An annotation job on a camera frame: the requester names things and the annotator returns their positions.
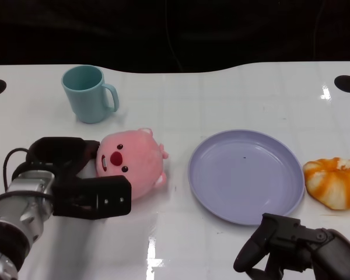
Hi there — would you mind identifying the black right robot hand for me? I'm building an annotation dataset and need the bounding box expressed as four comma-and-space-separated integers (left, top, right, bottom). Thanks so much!
233, 212, 350, 280

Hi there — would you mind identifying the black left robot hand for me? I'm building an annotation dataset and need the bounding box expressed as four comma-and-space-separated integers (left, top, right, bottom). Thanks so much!
26, 136, 132, 220

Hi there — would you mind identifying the pink plush doll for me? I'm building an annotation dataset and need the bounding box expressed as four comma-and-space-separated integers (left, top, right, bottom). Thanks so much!
94, 127, 169, 201

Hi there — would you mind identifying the purple plastic plate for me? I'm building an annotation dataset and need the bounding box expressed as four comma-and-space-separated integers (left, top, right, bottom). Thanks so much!
188, 129, 306, 226

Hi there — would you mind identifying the orange white plush bun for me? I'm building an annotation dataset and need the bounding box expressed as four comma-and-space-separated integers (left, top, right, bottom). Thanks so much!
302, 157, 350, 211

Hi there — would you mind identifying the teal plastic cup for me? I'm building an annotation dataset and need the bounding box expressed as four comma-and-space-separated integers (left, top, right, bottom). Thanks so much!
61, 65, 120, 124

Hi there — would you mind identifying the black backdrop cloth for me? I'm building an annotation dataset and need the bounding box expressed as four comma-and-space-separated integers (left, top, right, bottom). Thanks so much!
0, 0, 350, 74

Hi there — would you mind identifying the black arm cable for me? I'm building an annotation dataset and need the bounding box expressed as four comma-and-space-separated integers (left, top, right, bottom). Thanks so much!
2, 148, 30, 193

